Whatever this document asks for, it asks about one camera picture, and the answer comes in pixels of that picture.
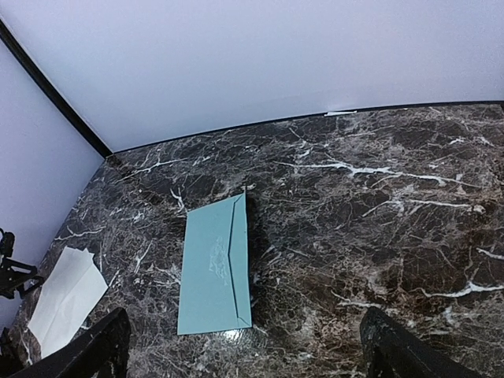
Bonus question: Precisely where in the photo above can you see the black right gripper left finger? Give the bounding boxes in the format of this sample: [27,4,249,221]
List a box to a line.
[34,307,131,377]

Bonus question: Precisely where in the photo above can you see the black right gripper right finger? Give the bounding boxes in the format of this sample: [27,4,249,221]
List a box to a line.
[359,307,473,377]

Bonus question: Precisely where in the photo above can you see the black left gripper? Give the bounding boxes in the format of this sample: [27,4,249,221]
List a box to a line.
[1,229,43,299]

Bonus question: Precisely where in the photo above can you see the white letter sheet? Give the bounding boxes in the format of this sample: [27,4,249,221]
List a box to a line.
[28,246,108,358]

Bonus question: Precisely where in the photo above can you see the light blue paper envelope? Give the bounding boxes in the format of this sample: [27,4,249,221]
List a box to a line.
[177,193,252,335]

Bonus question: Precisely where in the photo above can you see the small white tape strip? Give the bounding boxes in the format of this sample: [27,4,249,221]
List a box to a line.
[324,110,358,117]

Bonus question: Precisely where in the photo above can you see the black left corner post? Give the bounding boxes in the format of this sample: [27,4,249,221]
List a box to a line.
[0,18,115,159]

